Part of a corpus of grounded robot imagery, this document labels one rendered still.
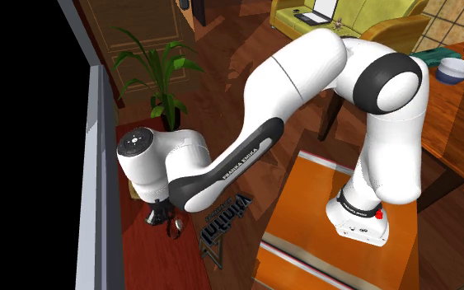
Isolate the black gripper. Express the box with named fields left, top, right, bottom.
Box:
left=144, top=198, right=185, bottom=241

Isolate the red wooden table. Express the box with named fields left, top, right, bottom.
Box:
left=115, top=119, right=213, bottom=290

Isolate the orange robot stand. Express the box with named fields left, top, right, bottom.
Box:
left=252, top=150, right=420, bottom=290

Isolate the green potted plant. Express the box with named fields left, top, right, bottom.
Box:
left=110, top=26, right=205, bottom=133

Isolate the brown panelled door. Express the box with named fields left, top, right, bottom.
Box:
left=73, top=0, right=201, bottom=110

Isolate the yellow-green sofa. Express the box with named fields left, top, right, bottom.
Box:
left=269, top=0, right=432, bottom=56

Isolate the brown wooden table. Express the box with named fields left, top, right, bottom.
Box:
left=416, top=35, right=464, bottom=213

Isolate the green flat box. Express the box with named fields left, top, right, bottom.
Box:
left=410, top=46, right=463, bottom=68

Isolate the white and blue bowl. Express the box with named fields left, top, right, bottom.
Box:
left=434, top=57, right=464, bottom=86

